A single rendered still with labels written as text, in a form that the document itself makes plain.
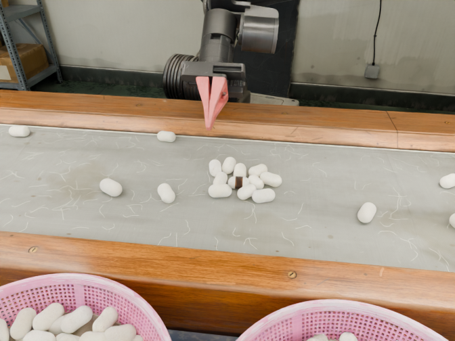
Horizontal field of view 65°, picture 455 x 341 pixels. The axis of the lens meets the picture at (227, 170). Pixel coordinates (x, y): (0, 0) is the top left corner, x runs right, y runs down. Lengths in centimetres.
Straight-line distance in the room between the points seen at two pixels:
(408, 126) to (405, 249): 31
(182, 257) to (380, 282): 22
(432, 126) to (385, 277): 41
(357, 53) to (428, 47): 43
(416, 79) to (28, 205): 253
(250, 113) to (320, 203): 27
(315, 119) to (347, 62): 194
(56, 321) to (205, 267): 17
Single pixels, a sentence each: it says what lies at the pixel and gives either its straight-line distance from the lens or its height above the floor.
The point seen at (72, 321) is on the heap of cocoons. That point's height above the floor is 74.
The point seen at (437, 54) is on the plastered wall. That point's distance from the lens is 276.
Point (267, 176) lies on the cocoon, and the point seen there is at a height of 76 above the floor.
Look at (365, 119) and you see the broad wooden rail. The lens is 76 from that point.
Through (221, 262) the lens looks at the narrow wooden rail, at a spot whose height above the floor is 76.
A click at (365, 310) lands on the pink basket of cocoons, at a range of 41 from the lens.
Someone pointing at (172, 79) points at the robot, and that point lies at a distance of 94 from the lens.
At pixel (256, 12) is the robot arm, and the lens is 66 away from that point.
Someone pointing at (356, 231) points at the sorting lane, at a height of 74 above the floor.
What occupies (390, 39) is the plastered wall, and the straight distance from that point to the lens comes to 266.
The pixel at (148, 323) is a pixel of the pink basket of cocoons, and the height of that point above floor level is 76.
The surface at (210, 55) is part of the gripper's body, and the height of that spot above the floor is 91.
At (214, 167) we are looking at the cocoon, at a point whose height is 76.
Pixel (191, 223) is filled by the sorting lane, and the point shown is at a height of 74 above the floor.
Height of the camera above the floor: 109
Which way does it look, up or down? 35 degrees down
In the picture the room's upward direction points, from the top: 1 degrees clockwise
